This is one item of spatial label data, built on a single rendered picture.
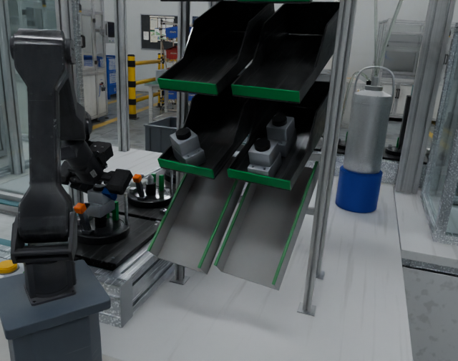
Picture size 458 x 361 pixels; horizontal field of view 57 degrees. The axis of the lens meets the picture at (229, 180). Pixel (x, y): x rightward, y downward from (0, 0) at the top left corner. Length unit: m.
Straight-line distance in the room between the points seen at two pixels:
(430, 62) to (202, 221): 1.26
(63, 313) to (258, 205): 0.46
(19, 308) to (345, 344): 0.62
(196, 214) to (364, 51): 10.68
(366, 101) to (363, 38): 9.93
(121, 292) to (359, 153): 1.01
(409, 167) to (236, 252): 1.20
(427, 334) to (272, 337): 0.74
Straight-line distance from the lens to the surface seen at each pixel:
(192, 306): 1.01
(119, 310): 0.94
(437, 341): 1.59
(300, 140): 0.90
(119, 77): 2.26
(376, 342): 0.99
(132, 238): 1.07
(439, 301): 1.52
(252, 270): 0.87
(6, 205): 1.43
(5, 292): 0.75
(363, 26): 11.48
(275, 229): 0.89
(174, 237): 0.94
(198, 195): 0.96
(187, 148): 0.84
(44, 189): 0.68
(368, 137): 1.58
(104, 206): 1.06
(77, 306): 0.68
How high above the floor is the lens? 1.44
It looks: 18 degrees down
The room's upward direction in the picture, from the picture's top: 3 degrees clockwise
